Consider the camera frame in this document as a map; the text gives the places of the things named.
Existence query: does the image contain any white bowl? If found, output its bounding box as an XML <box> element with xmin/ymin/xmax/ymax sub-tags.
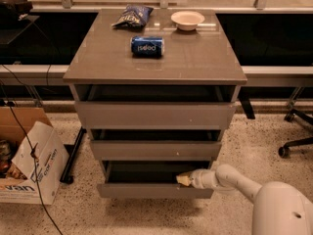
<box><xmin>171</xmin><ymin>11</ymin><xmax>204</xmax><ymax>31</ymax></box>

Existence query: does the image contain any blue pepsi can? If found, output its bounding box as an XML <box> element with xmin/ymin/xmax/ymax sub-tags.
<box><xmin>130</xmin><ymin>36</ymin><xmax>164</xmax><ymax>57</ymax></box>

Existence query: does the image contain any cardboard box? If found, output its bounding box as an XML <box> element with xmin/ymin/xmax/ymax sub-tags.
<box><xmin>0</xmin><ymin>107</ymin><xmax>68</xmax><ymax>205</ymax></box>

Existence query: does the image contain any black table leg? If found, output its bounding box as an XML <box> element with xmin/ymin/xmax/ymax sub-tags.
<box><xmin>60</xmin><ymin>127</ymin><xmax>86</xmax><ymax>184</ymax></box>
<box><xmin>239</xmin><ymin>89</ymin><xmax>255</xmax><ymax>119</ymax></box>

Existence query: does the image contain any black bag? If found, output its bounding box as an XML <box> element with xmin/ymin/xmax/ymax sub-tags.
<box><xmin>0</xmin><ymin>0</ymin><xmax>33</xmax><ymax>23</ymax></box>

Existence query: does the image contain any black office chair base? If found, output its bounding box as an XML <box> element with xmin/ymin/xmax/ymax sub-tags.
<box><xmin>277</xmin><ymin>108</ymin><xmax>313</xmax><ymax>160</ymax></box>

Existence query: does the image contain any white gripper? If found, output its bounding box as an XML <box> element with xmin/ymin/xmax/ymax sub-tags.
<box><xmin>176</xmin><ymin>169</ymin><xmax>218</xmax><ymax>189</ymax></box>

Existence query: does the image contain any grey bottom drawer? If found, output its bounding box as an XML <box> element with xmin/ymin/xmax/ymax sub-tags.
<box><xmin>97</xmin><ymin>161</ymin><xmax>212</xmax><ymax>199</ymax></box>

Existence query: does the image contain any black table leg left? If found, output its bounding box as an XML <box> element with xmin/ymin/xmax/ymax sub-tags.
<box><xmin>60</xmin><ymin>127</ymin><xmax>86</xmax><ymax>184</ymax></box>

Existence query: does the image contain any blue chip bag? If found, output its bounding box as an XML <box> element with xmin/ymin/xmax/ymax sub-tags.
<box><xmin>112</xmin><ymin>5</ymin><xmax>154</xmax><ymax>28</ymax></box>

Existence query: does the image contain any black cable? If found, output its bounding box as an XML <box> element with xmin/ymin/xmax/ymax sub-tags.
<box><xmin>0</xmin><ymin>64</ymin><xmax>65</xmax><ymax>235</ymax></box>

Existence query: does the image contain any black table leg right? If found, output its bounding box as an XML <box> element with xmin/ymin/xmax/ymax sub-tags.
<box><xmin>239</xmin><ymin>89</ymin><xmax>255</xmax><ymax>119</ymax></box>

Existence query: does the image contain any grey middle drawer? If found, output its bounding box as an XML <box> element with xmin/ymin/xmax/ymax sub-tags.
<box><xmin>90</xmin><ymin>140</ymin><xmax>221</xmax><ymax>161</ymax></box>

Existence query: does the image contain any grey top drawer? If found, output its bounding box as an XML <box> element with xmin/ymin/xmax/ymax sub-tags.
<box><xmin>74</xmin><ymin>102</ymin><xmax>235</xmax><ymax>130</ymax></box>

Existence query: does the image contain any grey drawer cabinet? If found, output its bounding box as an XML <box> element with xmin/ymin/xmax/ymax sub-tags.
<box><xmin>63</xmin><ymin>8</ymin><xmax>247</xmax><ymax>189</ymax></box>

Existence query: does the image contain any grey drawer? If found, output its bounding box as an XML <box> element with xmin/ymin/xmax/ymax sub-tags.
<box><xmin>97</xmin><ymin>161</ymin><xmax>212</xmax><ymax>199</ymax></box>
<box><xmin>74</xmin><ymin>102</ymin><xmax>235</xmax><ymax>130</ymax></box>
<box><xmin>90</xmin><ymin>140</ymin><xmax>221</xmax><ymax>161</ymax></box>

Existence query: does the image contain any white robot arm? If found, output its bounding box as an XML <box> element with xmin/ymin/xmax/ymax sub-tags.
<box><xmin>176</xmin><ymin>164</ymin><xmax>313</xmax><ymax>235</ymax></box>

